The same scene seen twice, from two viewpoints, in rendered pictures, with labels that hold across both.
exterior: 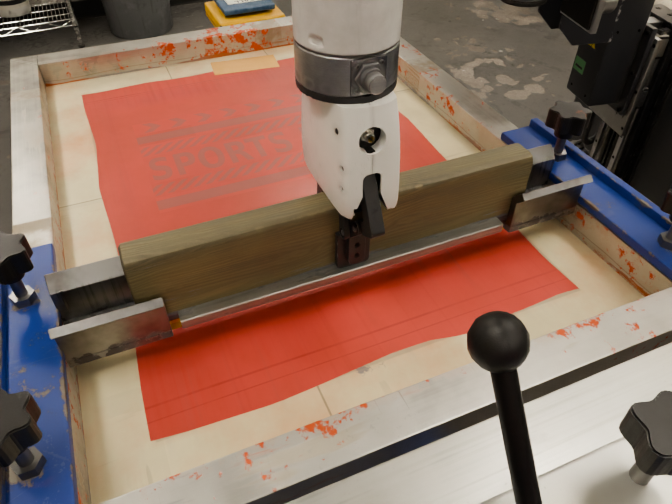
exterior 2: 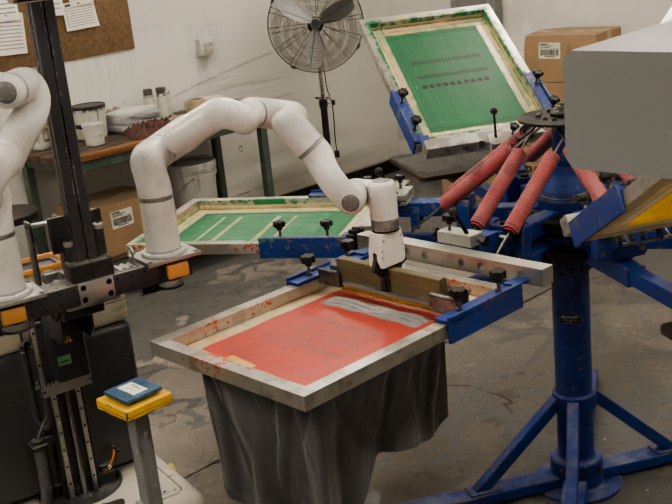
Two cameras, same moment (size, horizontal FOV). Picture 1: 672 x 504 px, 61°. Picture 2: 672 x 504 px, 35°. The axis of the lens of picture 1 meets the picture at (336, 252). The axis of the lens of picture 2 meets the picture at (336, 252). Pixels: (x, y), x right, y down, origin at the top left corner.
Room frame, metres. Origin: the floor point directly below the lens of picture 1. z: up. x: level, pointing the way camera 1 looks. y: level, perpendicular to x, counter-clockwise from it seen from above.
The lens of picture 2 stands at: (1.44, 2.51, 1.97)
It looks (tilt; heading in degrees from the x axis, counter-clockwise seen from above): 17 degrees down; 250
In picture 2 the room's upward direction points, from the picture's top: 6 degrees counter-clockwise
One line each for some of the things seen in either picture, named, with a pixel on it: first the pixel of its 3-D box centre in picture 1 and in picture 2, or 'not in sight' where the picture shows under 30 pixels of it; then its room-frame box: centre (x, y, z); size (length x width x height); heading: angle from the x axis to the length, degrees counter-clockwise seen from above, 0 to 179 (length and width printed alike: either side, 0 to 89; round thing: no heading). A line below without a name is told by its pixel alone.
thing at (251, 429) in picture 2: not in sight; (265, 446); (0.85, 0.18, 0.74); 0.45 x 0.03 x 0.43; 113
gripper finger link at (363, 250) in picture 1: (358, 243); not in sight; (0.37, -0.02, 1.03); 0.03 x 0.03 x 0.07; 23
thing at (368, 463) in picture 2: not in sight; (390, 430); (0.55, 0.28, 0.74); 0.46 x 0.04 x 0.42; 23
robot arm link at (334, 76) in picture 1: (350, 59); (386, 222); (0.39, -0.01, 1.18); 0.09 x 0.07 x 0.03; 23
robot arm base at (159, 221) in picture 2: not in sight; (157, 224); (0.94, -0.32, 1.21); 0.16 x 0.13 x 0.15; 102
